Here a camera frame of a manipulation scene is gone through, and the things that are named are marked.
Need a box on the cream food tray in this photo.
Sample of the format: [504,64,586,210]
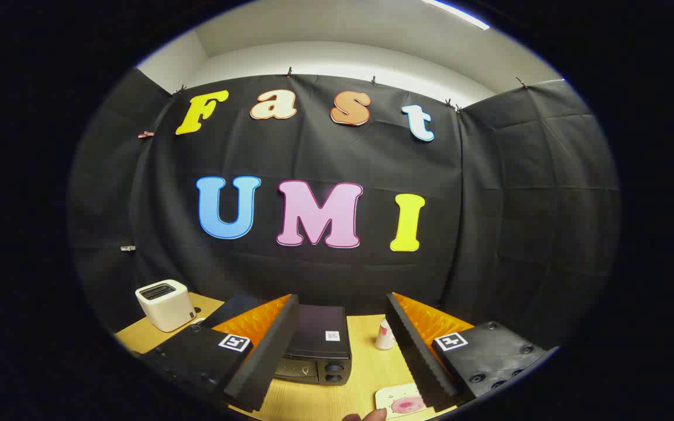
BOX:
[374,383,431,419]

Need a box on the white bread toaster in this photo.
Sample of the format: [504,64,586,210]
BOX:
[135,279,197,333]

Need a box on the plastic bottle with pink label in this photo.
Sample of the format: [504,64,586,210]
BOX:
[375,319,397,351]

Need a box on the black toaster oven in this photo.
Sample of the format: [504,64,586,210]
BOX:
[201,294,353,387]

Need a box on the black backdrop cloth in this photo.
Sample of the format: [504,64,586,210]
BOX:
[68,67,621,363]

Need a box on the pink ham slice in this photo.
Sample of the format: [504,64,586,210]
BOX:
[391,396,426,415]

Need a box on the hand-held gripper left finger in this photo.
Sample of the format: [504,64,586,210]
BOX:
[138,294,301,413]

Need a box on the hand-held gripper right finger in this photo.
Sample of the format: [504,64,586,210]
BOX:
[385,292,552,413]

